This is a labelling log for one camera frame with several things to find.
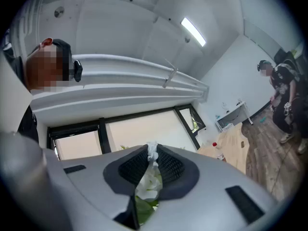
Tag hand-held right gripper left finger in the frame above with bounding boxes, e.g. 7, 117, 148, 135
42, 143, 150, 231

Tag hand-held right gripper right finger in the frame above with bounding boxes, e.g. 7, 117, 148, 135
143, 144, 278, 231

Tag white flower bouquet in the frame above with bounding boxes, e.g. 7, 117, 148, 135
134, 140, 165, 226

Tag red-capped plastic bottle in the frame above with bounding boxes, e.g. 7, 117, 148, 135
211, 141, 226, 161

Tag person's black clothing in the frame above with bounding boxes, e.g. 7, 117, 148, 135
16, 104, 39, 144

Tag white desk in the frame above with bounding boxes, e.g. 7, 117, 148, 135
215, 100, 254, 133

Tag person's head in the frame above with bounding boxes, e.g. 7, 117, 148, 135
25, 37, 84, 92

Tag ceiling light panel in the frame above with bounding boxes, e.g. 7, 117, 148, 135
180, 16, 207, 47

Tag round ceiling vent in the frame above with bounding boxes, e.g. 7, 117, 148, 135
53, 6, 66, 19

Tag black window frame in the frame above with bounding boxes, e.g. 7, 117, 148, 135
46, 103, 208, 161

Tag black head-mounted camera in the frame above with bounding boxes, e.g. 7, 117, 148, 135
73, 60, 84, 83

